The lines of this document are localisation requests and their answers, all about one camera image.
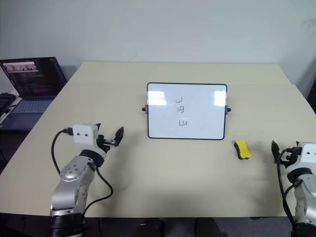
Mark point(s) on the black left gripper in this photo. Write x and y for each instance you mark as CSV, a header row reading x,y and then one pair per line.
x,y
103,145

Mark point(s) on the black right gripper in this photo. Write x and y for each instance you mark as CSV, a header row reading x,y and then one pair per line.
x,y
291,155

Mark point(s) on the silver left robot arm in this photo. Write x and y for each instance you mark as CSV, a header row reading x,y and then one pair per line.
x,y
71,177

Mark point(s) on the yellow and black eraser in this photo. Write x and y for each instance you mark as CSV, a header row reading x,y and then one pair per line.
x,y
243,149

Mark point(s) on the black-framed desktop whiteboard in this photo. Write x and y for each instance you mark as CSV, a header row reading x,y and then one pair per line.
x,y
197,116

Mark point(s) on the open blue laptop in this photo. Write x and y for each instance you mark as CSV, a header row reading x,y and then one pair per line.
x,y
32,81

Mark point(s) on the black device beside laptop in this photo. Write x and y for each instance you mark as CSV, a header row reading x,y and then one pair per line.
x,y
6,101

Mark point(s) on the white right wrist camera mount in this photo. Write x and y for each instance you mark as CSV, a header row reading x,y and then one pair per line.
x,y
308,155

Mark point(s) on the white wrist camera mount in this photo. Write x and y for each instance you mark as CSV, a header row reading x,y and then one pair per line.
x,y
84,134
308,155

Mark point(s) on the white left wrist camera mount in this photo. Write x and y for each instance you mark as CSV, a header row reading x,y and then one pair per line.
x,y
84,134

